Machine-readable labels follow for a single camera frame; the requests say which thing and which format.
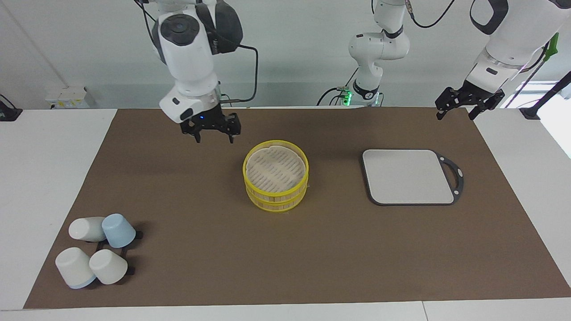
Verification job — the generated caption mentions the black cup rack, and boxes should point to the black cup rack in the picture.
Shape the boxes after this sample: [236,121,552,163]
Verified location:
[95,230,144,276]

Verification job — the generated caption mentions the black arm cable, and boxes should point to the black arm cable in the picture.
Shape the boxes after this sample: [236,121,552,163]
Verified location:
[218,42,260,106]
[403,0,456,30]

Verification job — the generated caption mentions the yellow steamer lid with liner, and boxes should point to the yellow steamer lid with liner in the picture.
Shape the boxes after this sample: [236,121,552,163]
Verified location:
[243,140,309,198]

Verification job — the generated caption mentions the black clamp mount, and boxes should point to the black clamp mount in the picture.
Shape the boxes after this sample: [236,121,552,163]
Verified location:
[0,94,23,122]

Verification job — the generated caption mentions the brown table mat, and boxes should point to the brown table mat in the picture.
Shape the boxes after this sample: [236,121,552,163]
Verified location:
[23,106,571,309]

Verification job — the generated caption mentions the light blue cup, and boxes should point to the light blue cup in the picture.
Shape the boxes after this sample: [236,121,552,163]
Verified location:
[102,214,137,249]

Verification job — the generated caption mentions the grey cutting board black rim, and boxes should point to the grey cutting board black rim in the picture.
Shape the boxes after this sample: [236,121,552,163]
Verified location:
[360,149,465,206]

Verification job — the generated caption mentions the white box with yellow labels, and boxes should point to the white box with yellow labels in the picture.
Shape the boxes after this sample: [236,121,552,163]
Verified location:
[45,86,97,109]

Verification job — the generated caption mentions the black base power cable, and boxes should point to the black base power cable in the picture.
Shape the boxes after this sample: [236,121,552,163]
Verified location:
[316,67,360,107]

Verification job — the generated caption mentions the white cup lying sideways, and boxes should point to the white cup lying sideways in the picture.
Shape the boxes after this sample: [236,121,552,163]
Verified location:
[68,217,107,243]

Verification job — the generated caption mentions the plain white cup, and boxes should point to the plain white cup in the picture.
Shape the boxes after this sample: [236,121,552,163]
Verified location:
[89,249,129,285]

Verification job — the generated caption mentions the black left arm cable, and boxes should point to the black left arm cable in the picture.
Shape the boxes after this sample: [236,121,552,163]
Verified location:
[403,0,456,30]

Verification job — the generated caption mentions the green-tipped grey pole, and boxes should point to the green-tipped grey pole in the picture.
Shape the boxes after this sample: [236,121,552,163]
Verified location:
[504,32,560,109]

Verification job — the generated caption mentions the white cup with blue rim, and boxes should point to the white cup with blue rim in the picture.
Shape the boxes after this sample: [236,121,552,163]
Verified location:
[55,247,97,289]

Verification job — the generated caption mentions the yellow bamboo steamer base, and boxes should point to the yellow bamboo steamer base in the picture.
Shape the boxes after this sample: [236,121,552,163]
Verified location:
[246,178,309,213]

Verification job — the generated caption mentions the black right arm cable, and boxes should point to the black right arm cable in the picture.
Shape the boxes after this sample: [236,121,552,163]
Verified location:
[218,42,260,106]

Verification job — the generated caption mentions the black stand with pole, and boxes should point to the black stand with pole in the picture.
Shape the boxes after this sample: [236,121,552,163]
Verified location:
[519,71,571,120]

